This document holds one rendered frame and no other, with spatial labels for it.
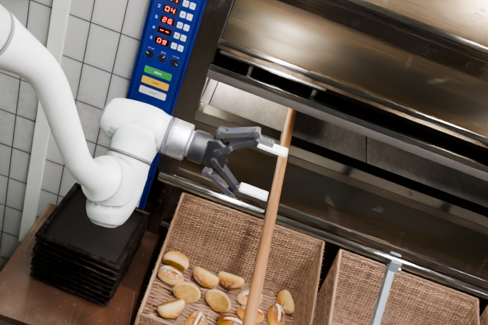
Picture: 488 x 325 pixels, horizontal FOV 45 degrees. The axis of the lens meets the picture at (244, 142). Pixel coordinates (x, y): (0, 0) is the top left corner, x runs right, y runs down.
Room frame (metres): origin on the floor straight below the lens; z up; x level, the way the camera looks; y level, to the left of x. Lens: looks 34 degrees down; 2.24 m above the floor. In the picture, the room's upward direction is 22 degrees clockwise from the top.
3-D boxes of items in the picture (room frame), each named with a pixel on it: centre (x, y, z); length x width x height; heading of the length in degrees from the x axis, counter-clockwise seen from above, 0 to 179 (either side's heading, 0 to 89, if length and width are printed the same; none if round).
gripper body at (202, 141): (1.12, 0.07, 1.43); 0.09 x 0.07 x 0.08; 92
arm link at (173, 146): (1.12, 0.14, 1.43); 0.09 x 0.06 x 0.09; 2
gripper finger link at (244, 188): (1.13, -0.07, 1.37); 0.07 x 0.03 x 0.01; 92
